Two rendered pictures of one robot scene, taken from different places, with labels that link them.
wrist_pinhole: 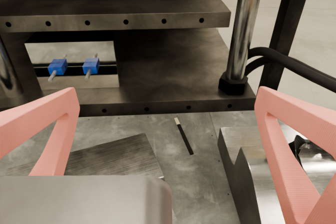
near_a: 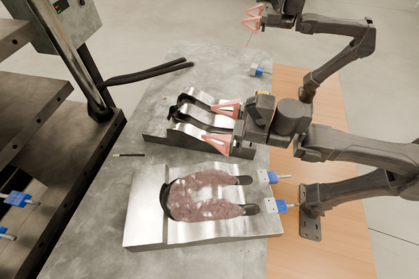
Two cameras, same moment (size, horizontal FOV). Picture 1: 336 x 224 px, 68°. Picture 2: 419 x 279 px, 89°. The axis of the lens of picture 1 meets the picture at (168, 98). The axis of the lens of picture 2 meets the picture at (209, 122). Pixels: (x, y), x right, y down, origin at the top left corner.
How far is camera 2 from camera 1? 0.48 m
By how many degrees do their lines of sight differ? 54
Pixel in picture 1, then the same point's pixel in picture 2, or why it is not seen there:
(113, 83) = (42, 190)
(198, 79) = (81, 130)
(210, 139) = (139, 142)
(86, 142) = (101, 215)
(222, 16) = (67, 87)
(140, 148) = (143, 170)
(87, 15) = not seen: outside the picture
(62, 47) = not seen: outside the picture
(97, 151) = (134, 192)
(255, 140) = (157, 122)
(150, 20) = (30, 128)
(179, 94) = (89, 147)
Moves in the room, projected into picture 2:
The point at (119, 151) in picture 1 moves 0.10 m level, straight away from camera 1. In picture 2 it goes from (139, 181) to (111, 182)
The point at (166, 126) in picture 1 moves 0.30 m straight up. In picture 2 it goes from (116, 162) to (85, 117)
